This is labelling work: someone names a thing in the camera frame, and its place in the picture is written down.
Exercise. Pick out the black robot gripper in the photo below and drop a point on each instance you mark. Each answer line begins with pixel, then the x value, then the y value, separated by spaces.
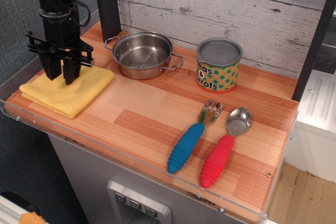
pixel 61 31

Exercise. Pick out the yellow rag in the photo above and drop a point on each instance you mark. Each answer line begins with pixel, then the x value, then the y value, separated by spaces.
pixel 68 100

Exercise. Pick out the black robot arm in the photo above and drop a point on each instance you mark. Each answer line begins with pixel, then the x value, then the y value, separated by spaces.
pixel 55 6

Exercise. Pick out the clear acrylic table guard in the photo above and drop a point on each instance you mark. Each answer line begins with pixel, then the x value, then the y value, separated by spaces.
pixel 136 123

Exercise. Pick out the small steel pot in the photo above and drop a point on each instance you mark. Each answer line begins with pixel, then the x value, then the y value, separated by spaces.
pixel 143 55

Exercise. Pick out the grey toy fridge cabinet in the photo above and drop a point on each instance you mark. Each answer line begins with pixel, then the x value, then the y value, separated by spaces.
pixel 89 174

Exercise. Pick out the orange object bottom left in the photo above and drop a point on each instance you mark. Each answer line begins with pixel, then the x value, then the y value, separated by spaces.
pixel 31 218

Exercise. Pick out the peas and carrots toy can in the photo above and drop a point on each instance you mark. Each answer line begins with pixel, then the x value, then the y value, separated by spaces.
pixel 218 64

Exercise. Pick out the silver dispenser button panel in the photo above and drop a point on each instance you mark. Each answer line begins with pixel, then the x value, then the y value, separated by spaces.
pixel 130 206

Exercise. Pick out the white toy sink unit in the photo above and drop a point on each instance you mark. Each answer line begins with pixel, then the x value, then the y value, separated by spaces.
pixel 311 144

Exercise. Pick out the dark vertical post left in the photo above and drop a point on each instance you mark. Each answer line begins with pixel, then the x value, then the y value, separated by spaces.
pixel 109 18

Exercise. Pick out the dark vertical post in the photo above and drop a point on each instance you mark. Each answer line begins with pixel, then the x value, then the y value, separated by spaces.
pixel 312 54
pixel 109 18

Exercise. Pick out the blue handled fork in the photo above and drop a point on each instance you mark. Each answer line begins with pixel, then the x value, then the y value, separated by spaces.
pixel 186 144

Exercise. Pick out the red handled spoon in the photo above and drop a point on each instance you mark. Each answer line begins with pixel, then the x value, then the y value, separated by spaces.
pixel 238 122

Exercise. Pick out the dark vertical post right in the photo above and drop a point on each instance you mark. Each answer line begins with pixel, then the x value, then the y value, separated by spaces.
pixel 312 54

